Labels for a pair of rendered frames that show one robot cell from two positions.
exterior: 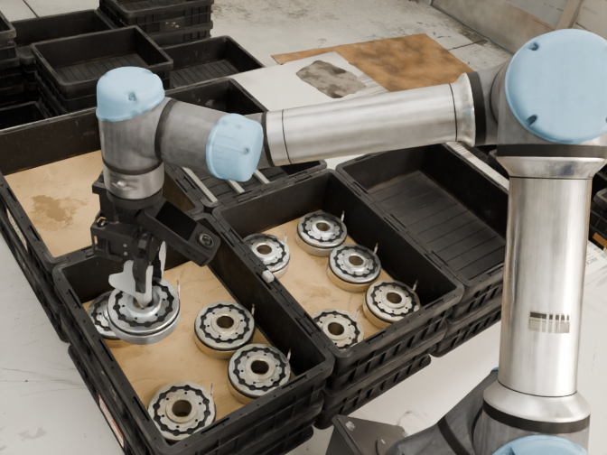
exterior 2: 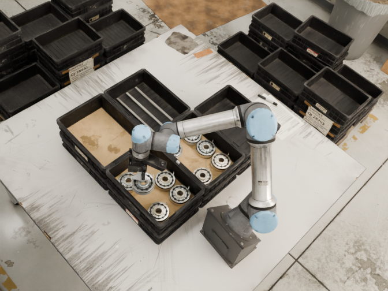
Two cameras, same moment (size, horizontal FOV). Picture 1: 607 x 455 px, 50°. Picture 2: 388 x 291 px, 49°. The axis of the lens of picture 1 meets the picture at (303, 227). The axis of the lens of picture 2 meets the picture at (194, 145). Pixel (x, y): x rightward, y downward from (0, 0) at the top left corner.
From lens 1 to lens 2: 1.06 m
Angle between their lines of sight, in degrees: 14
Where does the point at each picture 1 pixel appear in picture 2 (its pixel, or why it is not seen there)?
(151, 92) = (148, 134)
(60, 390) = (109, 207)
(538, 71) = (254, 124)
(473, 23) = not seen: outside the picture
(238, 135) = (174, 143)
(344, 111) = (201, 123)
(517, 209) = (252, 155)
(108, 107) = (137, 140)
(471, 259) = not seen: hidden behind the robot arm
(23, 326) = (88, 186)
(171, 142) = (155, 146)
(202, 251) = (163, 167)
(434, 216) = not seen: hidden behind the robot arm
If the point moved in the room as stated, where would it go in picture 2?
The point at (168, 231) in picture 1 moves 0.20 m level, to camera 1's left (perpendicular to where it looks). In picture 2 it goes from (152, 164) to (105, 161)
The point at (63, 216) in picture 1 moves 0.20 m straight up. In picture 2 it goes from (94, 143) to (91, 120)
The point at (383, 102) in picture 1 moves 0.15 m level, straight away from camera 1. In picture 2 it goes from (213, 119) to (215, 92)
